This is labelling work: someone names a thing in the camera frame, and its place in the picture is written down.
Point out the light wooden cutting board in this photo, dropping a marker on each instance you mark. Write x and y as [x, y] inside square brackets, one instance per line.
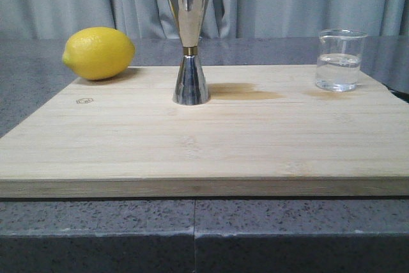
[267, 131]

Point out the grey curtain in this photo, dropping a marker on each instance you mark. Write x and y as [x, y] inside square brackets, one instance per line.
[52, 19]

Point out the silver double-cone jigger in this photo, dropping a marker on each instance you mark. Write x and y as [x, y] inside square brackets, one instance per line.
[191, 87]

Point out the clear glass beaker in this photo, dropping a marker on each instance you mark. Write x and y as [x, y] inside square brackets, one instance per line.
[339, 59]

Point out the yellow lemon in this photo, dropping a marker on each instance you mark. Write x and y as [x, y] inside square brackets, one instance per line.
[97, 53]

